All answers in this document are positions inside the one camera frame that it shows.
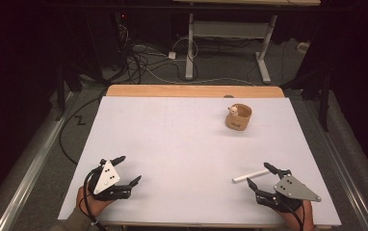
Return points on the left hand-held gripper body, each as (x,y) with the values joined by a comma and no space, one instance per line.
(106,179)

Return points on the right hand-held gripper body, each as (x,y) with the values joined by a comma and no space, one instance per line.
(293,189)

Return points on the white stick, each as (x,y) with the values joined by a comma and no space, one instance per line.
(249,176)

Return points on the brown cup with white figure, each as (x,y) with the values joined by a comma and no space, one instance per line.
(237,122)

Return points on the person's left hand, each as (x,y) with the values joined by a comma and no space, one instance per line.
(90,205)

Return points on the person's right hand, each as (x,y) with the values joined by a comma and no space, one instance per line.
(302,218)

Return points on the white table mat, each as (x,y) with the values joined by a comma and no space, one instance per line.
(178,154)

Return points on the black stand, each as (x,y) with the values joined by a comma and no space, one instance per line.
(324,99)
(60,96)

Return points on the wooden table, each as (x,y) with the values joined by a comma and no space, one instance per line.
(188,91)

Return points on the white power adapter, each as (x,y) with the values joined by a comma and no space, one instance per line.
(171,55)

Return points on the white floor box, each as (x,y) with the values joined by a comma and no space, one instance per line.
(303,47)

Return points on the light desk top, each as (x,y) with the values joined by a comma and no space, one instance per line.
(246,2)

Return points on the metal floor rail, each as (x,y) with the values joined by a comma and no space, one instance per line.
(31,163)
(342,166)

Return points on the white metal desk frame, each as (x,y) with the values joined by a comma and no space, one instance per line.
(230,29)

